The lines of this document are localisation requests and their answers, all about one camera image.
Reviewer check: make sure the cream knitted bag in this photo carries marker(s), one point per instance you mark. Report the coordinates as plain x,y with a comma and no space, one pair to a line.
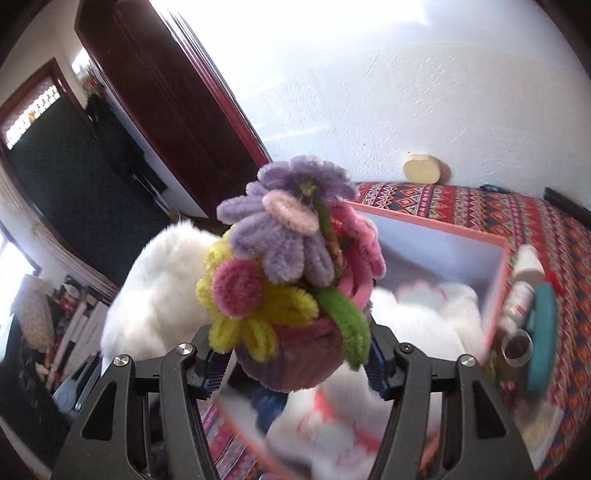
34,309

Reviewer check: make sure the small white labelled bottle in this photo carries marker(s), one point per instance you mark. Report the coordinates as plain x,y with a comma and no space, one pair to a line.
517,304

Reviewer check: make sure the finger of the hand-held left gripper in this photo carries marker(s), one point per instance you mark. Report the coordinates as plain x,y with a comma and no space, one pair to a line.
268,408
76,383

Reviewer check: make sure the paper cup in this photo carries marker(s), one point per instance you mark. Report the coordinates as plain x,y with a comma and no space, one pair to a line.
528,265

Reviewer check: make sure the pipe cleaner flower pot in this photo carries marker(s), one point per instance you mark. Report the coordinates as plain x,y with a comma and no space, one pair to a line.
286,230

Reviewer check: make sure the hanging dark coat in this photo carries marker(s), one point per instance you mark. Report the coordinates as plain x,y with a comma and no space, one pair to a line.
124,143

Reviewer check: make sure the dark green screen door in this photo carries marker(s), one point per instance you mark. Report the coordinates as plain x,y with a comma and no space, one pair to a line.
69,194

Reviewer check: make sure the white plush toy pink scarf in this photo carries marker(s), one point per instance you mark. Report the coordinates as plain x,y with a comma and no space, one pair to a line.
429,332

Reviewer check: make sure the dark wooden door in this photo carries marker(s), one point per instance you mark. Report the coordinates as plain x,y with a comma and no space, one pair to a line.
161,92

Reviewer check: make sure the teal oval case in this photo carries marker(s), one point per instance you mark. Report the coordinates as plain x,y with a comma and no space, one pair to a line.
541,341

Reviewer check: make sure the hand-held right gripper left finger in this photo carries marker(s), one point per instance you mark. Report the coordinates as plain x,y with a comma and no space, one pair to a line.
214,371

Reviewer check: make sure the white textured packet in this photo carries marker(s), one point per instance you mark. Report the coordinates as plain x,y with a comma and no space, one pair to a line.
538,431

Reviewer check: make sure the pink cardboard box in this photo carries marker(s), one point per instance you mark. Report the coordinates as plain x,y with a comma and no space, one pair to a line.
434,251

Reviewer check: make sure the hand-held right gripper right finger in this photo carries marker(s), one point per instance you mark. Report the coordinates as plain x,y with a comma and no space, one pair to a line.
376,369

